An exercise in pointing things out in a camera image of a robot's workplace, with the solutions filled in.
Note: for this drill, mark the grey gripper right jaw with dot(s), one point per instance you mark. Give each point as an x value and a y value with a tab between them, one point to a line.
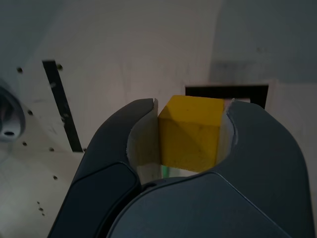
210	210

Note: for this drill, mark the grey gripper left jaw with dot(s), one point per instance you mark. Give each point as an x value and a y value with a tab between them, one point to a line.
99	173

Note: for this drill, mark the yellow cube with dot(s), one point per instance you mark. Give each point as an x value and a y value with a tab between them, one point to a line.
190	138

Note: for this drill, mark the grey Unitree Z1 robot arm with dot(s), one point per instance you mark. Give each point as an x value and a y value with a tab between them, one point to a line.
10	119

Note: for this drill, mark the black tape square outline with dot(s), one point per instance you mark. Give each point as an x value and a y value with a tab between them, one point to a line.
223	91

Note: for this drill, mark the black tape strip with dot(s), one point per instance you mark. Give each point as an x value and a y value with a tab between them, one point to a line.
59	99

